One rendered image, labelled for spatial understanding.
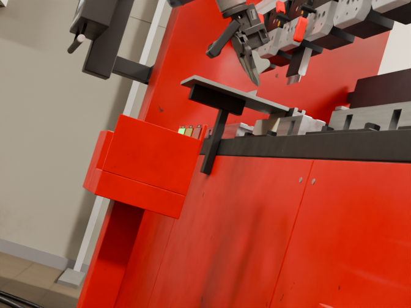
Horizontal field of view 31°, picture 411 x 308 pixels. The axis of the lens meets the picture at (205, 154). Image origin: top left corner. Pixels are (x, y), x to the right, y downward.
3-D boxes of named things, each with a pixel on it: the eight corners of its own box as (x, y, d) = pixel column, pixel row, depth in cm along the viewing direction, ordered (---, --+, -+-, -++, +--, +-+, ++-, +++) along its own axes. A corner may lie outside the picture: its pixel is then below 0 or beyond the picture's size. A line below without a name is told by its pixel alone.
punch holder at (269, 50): (255, 58, 228) (271, 8, 229) (280, 67, 230) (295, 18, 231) (270, 52, 213) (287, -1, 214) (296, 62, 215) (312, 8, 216)
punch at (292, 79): (283, 84, 204) (293, 51, 204) (289, 86, 204) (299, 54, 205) (295, 80, 194) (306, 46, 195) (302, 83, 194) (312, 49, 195)
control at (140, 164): (82, 187, 148) (109, 102, 149) (156, 209, 152) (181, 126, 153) (94, 194, 129) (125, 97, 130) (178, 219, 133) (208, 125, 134)
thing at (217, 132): (167, 162, 194) (192, 84, 195) (218, 178, 197) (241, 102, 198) (170, 162, 190) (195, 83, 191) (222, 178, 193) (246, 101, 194)
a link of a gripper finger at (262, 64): (277, 78, 194) (265, 46, 193) (258, 86, 193) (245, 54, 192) (274, 79, 197) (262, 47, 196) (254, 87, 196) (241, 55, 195)
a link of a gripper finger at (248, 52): (258, 66, 191) (246, 35, 191) (252, 68, 191) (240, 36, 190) (252, 68, 196) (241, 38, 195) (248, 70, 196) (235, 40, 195)
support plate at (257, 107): (180, 84, 201) (181, 81, 201) (266, 114, 207) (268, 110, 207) (193, 78, 184) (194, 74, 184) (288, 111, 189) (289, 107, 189)
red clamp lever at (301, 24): (290, 40, 183) (301, 3, 184) (304, 45, 184) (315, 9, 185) (292, 39, 182) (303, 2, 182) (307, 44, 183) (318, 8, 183)
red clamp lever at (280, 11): (276, -2, 210) (278, 14, 202) (289, 3, 211) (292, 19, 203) (273, 3, 211) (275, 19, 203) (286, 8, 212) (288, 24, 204)
